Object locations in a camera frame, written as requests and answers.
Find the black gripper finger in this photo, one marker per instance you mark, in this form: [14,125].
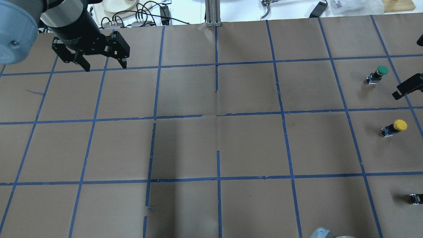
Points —
[412,84]

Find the yellow push button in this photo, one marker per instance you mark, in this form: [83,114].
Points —
[396,127]

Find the green push button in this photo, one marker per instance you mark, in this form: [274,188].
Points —
[375,77]

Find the red push button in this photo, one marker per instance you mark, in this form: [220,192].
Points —
[416,199]

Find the beige plate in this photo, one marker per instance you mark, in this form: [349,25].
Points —
[114,6]

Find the clear plastic bag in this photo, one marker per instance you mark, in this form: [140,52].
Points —
[357,7]

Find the black power adapter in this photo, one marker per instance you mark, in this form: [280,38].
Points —
[319,9]

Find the aluminium frame post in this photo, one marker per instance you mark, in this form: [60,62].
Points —
[212,13]

